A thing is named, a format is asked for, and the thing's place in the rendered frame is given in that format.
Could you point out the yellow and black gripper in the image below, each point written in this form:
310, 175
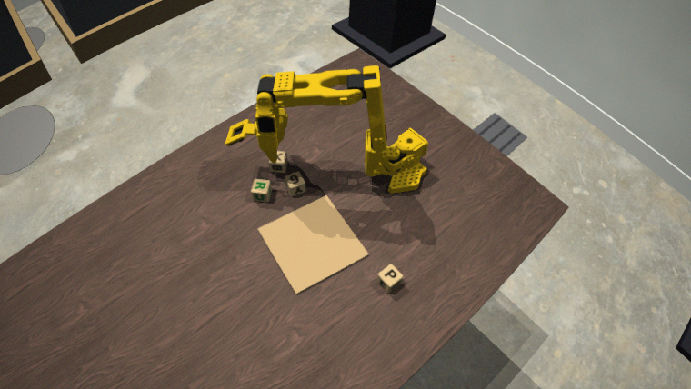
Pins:
267, 142

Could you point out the beige flat mat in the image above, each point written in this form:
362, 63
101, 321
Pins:
312, 243

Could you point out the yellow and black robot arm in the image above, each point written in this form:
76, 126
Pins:
311, 89

